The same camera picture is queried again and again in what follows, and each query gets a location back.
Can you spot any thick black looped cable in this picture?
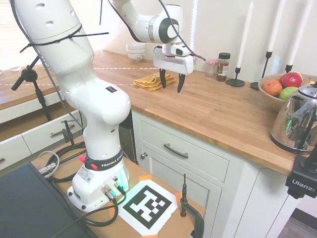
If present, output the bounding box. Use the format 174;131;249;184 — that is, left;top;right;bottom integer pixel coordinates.
46;143;87;184

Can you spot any black white marker paper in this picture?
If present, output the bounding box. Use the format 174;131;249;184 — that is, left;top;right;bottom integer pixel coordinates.
118;179;178;236

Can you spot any stainless steel kettle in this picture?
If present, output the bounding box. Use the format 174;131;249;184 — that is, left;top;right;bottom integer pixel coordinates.
269;80;317;156

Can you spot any glass jar red checkered lid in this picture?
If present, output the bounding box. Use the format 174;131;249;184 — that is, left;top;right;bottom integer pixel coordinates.
205;59;219;78

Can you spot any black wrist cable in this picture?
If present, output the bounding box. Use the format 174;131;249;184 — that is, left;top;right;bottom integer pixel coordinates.
158;0;208;62

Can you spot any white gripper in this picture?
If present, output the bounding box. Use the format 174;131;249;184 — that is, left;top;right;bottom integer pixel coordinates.
153;46;194;94

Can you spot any short black candle holder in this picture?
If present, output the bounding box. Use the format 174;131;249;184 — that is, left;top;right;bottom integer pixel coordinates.
225;66;246;87

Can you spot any white taper candle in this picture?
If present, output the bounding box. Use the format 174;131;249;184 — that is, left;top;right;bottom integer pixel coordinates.
236;1;255;69
268;0;286;53
288;0;311;66

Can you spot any black controller box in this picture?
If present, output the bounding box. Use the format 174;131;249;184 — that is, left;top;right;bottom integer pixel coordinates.
0;162;100;238

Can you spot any black bar clamp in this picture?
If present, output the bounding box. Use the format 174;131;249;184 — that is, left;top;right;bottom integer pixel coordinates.
179;173;205;238
61;120;76;146

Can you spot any white bowl with floral print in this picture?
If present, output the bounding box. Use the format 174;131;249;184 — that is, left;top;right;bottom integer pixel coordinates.
127;51;146;62

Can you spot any white drawer unit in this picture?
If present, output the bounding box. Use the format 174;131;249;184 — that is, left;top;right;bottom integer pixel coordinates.
0;109;85;172

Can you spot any black base cable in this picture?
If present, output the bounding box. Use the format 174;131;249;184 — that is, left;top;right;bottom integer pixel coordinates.
49;184;127;238

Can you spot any grey cable metal connector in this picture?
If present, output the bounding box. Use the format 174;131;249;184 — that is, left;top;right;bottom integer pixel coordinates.
37;150;61;177

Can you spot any white kitchen cabinet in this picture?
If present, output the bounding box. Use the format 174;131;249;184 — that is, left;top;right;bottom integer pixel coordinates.
131;109;300;238

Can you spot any yellow towel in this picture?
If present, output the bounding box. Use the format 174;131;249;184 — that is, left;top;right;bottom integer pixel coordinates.
133;73;176;91

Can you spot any black camera stand clamp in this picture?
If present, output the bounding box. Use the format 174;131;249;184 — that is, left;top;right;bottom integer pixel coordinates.
284;148;317;199

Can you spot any black zip tie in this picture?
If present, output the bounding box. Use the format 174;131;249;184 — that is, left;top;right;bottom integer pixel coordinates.
19;26;109;53

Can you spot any spice jar black lid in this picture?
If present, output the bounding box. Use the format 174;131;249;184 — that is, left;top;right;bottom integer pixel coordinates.
215;52;231;82

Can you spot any black tripod stand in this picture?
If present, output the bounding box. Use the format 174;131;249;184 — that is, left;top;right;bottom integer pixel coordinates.
11;56;53;122

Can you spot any green apple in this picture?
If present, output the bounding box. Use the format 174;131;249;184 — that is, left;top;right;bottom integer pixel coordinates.
279;86;300;101

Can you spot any metal drawer handle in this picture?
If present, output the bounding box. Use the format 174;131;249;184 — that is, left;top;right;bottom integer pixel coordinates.
49;123;75;138
163;143;190;160

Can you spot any wooden fruit bowl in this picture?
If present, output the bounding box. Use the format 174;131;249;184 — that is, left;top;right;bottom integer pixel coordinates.
258;73;317;108

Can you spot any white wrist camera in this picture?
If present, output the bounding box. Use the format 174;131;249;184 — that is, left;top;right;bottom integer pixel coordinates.
171;44;192;57

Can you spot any tall black candle holder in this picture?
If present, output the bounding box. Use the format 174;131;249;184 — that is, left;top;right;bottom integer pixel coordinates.
250;51;273;90

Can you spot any orange fruit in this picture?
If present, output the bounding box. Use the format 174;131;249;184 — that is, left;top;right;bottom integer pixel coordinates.
263;79;283;97

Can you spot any brown robot mounting board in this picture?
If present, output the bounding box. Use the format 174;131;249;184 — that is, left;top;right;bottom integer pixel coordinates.
29;146;206;238

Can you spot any red apple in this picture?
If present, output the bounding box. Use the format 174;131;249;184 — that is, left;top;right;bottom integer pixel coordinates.
279;71;304;88

